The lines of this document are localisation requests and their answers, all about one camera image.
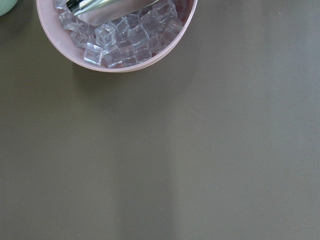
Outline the pink bowl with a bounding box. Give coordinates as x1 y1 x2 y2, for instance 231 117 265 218
36 0 198 73

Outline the clear acrylic ice cube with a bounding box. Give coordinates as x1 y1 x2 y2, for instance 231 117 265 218
102 44 123 68
94 24 116 49
135 46 152 63
159 18 184 46
127 24 150 47
83 42 104 66

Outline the mint green cup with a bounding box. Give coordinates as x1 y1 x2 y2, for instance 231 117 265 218
0 0 18 16

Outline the metal ice scoop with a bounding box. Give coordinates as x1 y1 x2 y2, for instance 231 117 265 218
66 0 157 26

